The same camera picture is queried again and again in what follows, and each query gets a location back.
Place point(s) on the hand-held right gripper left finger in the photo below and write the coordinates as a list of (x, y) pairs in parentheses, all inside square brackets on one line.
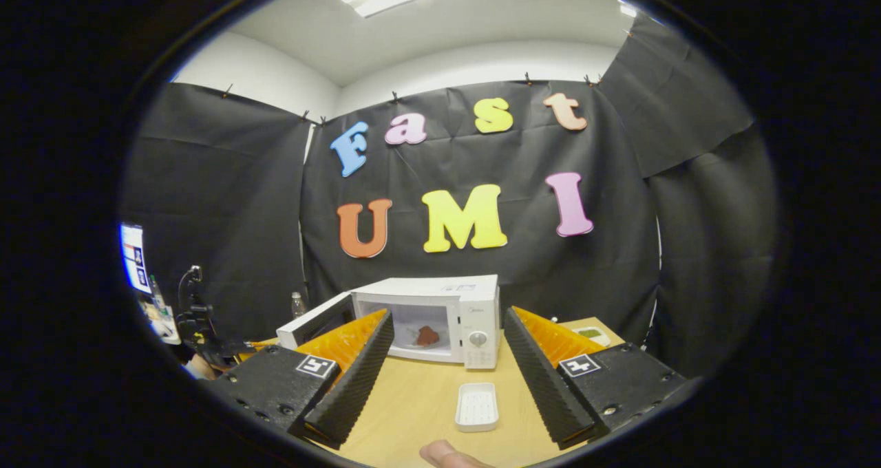
[(358, 385)]

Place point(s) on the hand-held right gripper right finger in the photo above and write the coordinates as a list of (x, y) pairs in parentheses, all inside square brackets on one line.
[(540, 385)]

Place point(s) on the white rectangular dish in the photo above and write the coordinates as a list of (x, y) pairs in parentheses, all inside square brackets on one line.
[(476, 407)]

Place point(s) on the brown meat piece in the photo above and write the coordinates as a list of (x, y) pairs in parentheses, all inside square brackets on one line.
[(427, 336)]

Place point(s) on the white microwave oven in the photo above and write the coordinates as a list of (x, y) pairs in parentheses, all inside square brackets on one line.
[(433, 290)]

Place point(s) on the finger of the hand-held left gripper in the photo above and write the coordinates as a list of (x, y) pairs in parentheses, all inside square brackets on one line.
[(258, 345)]

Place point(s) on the small ceiling light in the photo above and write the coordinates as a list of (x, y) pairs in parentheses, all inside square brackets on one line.
[(627, 9)]

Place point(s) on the computer monitor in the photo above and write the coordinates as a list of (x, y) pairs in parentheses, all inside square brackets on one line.
[(135, 258)]

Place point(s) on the black backdrop cloth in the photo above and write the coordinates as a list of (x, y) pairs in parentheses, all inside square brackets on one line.
[(482, 158)]

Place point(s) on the white compartment snack tray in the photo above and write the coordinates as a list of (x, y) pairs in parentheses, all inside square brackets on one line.
[(592, 334)]

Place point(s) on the clear plastic water bottle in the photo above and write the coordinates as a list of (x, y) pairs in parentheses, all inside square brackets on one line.
[(298, 306)]

